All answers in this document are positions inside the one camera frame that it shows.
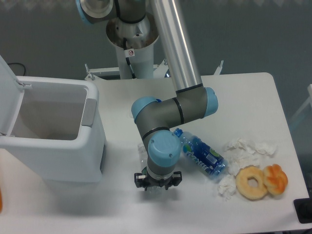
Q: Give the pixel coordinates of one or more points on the large crumpled white tissue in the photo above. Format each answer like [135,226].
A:
[242,153]

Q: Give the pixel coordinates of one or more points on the orange twisted bread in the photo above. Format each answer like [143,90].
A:
[275,179]

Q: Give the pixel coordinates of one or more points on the clear bottle green label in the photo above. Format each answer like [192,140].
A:
[143,156]

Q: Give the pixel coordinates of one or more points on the white frame at right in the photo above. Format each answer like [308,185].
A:
[302,112]

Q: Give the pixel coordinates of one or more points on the ring donut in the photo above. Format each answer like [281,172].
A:
[249,182]

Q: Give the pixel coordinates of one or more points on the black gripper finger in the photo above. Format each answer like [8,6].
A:
[141,181]
[174,180]

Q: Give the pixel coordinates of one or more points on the small crumpled white tissue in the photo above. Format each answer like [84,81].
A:
[227,187]

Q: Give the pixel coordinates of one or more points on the blue plastic bottle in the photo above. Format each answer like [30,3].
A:
[204,156]

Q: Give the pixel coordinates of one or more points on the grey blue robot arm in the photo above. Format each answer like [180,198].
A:
[193,101]

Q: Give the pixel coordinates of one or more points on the black device at edge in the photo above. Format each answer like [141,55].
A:
[303,208]

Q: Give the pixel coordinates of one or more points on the white open trash bin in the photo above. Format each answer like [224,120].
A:
[52,125]

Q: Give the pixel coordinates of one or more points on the orange object at edge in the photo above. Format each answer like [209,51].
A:
[1,201]

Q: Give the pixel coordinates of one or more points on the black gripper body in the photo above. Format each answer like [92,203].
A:
[150,182]

